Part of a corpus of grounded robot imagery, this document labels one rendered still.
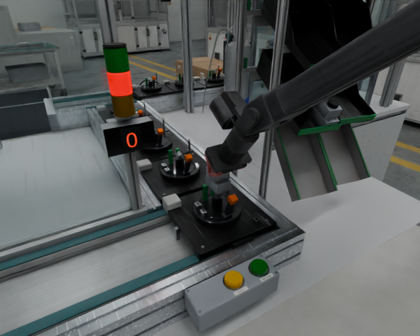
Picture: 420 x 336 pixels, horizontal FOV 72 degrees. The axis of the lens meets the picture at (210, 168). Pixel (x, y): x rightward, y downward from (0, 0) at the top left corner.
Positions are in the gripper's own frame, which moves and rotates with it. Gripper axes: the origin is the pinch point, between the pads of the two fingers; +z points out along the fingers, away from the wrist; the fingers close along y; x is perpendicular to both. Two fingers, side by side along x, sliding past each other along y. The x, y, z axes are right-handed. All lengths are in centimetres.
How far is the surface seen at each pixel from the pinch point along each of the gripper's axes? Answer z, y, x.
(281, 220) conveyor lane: 5.4, -14.3, 18.0
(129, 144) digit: -1.8, 19.8, -12.6
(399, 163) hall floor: 137, -271, 7
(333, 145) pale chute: 1.2, -43.4, 3.0
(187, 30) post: 46, -45, -100
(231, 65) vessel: 38, -55, -66
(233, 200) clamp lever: -2.4, 0.8, 9.4
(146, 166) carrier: 29.2, 9.7, -19.0
